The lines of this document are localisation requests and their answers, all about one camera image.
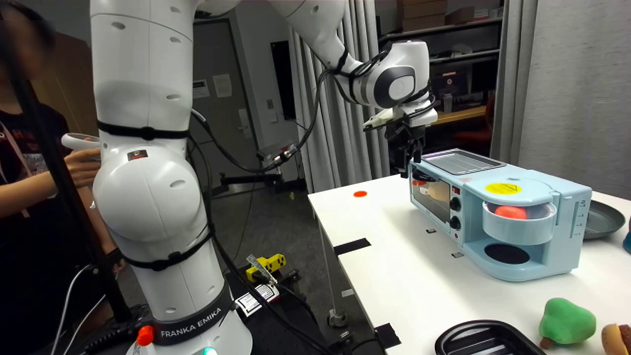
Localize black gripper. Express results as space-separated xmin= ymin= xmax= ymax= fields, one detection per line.
xmin=384 ymin=120 xmax=430 ymax=182

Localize light blue toaster oven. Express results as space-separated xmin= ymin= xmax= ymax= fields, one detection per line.
xmin=406 ymin=148 xmax=594 ymax=284

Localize white VR controller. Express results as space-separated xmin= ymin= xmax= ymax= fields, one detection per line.
xmin=59 ymin=130 xmax=103 ymax=154

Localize person's right forearm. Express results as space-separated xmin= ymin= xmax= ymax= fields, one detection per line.
xmin=0 ymin=166 xmax=75 ymax=221

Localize orange bread inside oven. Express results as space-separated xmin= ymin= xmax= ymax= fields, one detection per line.
xmin=420 ymin=182 xmax=450 ymax=207

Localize person's right hand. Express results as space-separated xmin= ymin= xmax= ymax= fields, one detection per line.
xmin=63 ymin=146 xmax=104 ymax=189

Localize large black tape strip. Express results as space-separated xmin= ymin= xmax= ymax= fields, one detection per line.
xmin=331 ymin=237 xmax=373 ymax=256

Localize orange red ball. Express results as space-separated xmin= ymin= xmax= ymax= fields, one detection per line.
xmin=493 ymin=203 xmax=530 ymax=221

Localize dark metal shelf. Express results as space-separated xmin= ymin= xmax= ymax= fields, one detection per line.
xmin=377 ymin=0 xmax=509 ymax=154

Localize cardboard box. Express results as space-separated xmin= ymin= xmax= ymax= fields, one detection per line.
xmin=396 ymin=0 xmax=457 ymax=32

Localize yellow clamp tool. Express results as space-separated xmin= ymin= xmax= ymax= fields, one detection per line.
xmin=244 ymin=253 xmax=290 ymax=284

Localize dark grey bowl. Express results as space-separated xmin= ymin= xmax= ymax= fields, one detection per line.
xmin=582 ymin=197 xmax=627 ymax=243

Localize green pear toy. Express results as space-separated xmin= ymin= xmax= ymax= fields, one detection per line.
xmin=536 ymin=296 xmax=599 ymax=349

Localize hot dog toy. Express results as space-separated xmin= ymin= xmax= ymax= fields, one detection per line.
xmin=599 ymin=322 xmax=631 ymax=355

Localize white bottle orange cap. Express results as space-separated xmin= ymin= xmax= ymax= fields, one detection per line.
xmin=124 ymin=324 xmax=160 ymax=355

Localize black tripod leg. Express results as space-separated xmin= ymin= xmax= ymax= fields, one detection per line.
xmin=0 ymin=18 xmax=136 ymax=327

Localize person in black shirt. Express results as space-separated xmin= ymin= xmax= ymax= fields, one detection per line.
xmin=0 ymin=0 xmax=124 ymax=355

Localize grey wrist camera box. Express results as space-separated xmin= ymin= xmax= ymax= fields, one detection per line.
xmin=363 ymin=107 xmax=396 ymax=132

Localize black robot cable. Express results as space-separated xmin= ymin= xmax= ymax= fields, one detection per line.
xmin=187 ymin=65 xmax=331 ymax=174

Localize white cable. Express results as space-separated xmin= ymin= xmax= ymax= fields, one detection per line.
xmin=49 ymin=262 xmax=108 ymax=355

